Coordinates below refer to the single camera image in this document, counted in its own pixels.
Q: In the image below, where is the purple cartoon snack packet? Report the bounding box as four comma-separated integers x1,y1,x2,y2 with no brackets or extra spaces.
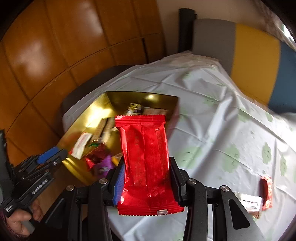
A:
95,155,114,178

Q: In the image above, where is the large red snack packet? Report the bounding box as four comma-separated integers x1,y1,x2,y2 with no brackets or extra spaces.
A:
115,115,184,216

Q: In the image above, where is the white nutrition-label snack bar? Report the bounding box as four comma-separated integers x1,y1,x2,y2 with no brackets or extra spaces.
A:
234,192,263,220

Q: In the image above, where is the green-wrapped cracker pack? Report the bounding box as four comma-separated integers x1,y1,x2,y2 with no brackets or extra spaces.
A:
89,118,108,146

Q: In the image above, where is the person's hand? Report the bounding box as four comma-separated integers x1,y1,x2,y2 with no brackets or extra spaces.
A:
5,199,44,237

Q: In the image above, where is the white red-end snack packet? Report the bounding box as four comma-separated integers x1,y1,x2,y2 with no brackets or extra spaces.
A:
69,133,93,160

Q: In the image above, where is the shiny red foil snack bag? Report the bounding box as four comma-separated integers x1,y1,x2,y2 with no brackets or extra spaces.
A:
83,143,109,171

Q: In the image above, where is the gold and maroon gift box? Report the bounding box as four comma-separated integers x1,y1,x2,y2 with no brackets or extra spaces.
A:
58,91,179,186

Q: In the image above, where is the white green-cloud tablecloth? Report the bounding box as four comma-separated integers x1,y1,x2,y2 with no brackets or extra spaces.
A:
63,53,295,240

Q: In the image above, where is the small red patterned snack packet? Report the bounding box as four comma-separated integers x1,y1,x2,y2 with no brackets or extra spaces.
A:
260,176,273,211

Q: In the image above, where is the grey yellow blue sofa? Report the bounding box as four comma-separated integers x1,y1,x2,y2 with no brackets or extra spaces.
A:
178,8,295,113

